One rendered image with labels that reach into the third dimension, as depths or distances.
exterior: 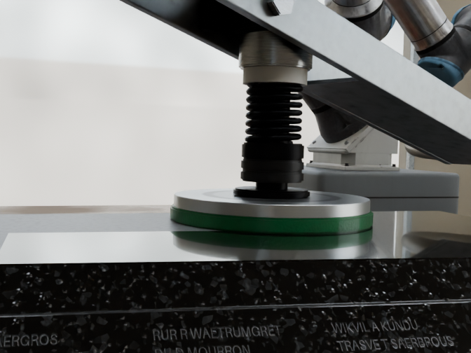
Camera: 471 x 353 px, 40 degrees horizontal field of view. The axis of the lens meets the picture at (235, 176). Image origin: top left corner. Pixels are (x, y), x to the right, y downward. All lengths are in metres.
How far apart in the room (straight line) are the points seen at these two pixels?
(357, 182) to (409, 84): 0.78
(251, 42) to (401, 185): 0.98
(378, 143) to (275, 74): 1.02
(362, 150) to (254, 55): 1.00
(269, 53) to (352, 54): 0.09
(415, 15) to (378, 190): 0.43
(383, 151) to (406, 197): 0.15
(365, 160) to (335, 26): 0.99
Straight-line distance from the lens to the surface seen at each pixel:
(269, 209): 0.60
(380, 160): 1.68
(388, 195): 1.59
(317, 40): 0.67
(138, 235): 0.58
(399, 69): 0.77
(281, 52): 0.67
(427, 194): 1.65
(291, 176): 0.68
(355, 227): 0.65
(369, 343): 0.46
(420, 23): 1.39
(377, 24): 1.74
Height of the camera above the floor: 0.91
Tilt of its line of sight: 3 degrees down
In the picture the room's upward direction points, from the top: 2 degrees clockwise
